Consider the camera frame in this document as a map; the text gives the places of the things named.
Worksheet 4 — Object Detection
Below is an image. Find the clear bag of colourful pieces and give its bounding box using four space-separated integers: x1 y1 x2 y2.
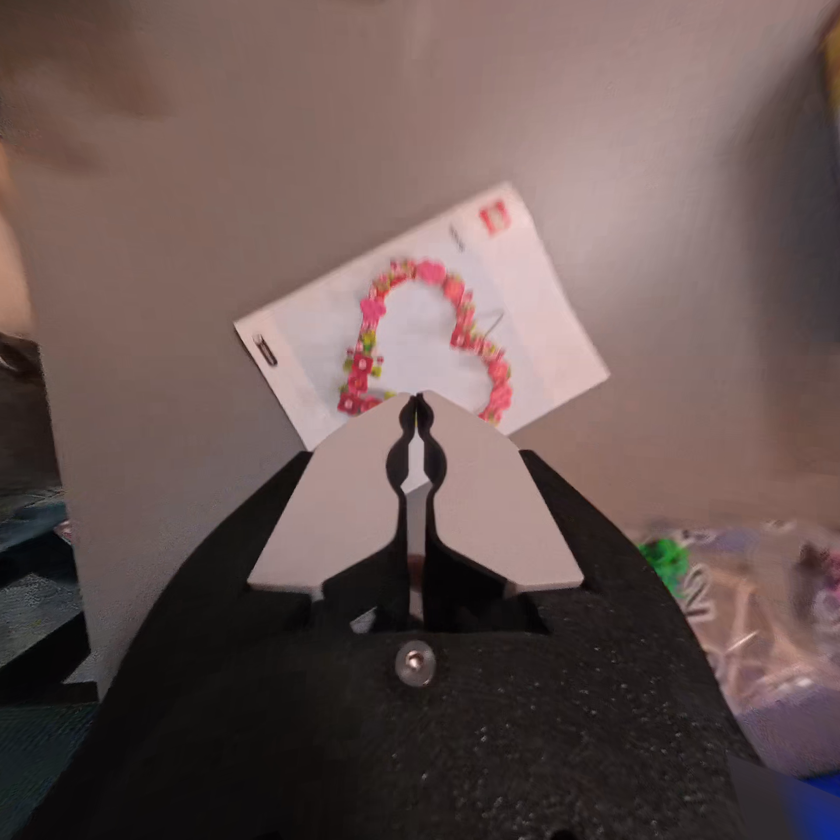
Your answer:
623 517 840 781

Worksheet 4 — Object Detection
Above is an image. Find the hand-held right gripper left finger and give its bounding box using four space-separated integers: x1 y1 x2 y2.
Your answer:
247 392 417 632

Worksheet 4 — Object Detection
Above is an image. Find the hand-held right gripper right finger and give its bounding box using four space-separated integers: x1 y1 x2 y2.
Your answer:
417 390 586 635

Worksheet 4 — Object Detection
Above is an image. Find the white instruction booklet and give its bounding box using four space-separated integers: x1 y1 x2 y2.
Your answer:
233 182 613 454

